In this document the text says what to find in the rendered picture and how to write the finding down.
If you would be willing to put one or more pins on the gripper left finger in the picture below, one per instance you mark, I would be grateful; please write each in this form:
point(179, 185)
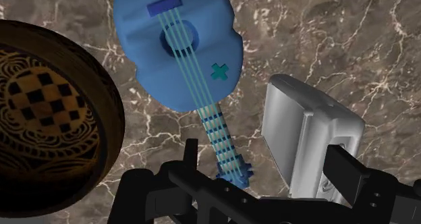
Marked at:
point(184, 190)

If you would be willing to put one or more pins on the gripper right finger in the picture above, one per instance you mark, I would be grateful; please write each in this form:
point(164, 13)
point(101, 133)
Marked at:
point(368, 187)

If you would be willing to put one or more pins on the silver grey box device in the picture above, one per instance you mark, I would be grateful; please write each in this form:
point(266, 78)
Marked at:
point(302, 131)

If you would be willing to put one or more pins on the blue toy guitar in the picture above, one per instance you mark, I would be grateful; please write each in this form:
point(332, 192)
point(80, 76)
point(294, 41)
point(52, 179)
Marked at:
point(184, 49)

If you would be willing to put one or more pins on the brown patterned bowl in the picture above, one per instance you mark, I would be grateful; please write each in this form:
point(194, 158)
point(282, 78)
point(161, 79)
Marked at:
point(49, 118)

